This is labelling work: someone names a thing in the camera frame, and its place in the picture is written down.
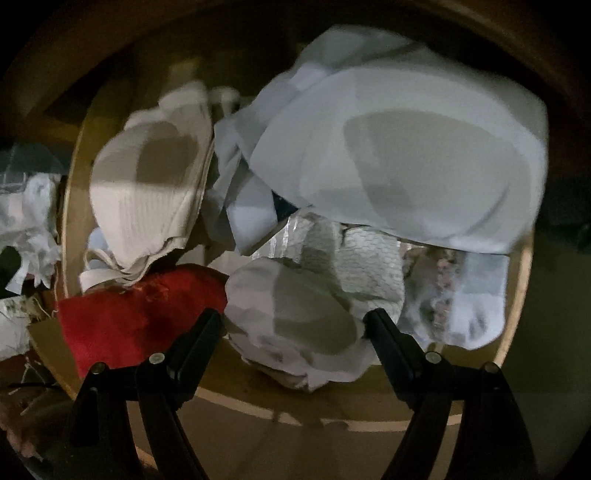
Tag red fabric garment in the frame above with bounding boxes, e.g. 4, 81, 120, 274
57, 264, 228, 378

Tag pale blue padded bra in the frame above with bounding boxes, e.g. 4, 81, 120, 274
202, 26, 548, 254

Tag white honeycomb pattern cloth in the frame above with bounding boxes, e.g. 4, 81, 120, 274
250, 214, 407, 319

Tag light blue folded cloth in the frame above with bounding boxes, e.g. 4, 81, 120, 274
84, 227, 116, 270

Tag white ribbed knit underwear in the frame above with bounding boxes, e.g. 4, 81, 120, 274
79, 81, 240, 291

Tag floral light blue underwear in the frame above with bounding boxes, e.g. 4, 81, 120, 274
398, 247, 510, 350

